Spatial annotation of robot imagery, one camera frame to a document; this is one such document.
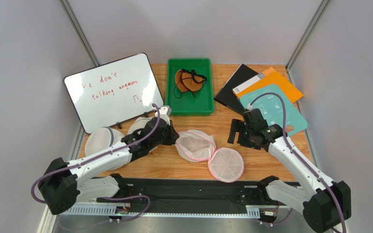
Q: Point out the white mesh laundry bag pink zipper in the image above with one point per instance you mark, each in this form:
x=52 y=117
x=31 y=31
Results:
x=224 y=164

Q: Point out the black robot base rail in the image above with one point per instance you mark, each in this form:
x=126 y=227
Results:
x=172 y=196

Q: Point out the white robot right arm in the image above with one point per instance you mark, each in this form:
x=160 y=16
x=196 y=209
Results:
x=323 y=202

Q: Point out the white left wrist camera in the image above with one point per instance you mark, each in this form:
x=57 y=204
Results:
x=164 y=113

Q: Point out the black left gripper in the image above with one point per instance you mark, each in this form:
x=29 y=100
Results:
x=173 y=135

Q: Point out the teal plastic board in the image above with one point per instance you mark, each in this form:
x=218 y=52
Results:
x=270 y=101

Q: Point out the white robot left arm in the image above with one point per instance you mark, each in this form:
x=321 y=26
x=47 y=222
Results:
x=67 y=183

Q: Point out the green plastic tray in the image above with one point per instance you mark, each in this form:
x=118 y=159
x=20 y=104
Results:
x=203 y=104

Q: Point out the whiteboard with red writing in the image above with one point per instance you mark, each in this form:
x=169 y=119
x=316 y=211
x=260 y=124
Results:
x=114 y=93

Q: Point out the black and orange bra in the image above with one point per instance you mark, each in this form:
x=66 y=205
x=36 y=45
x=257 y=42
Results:
x=188 y=81

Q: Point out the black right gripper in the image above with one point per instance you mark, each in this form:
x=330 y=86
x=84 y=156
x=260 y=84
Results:
x=243 y=133

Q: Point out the orange notebook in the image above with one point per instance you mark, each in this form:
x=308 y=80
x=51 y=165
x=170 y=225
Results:
x=268 y=77

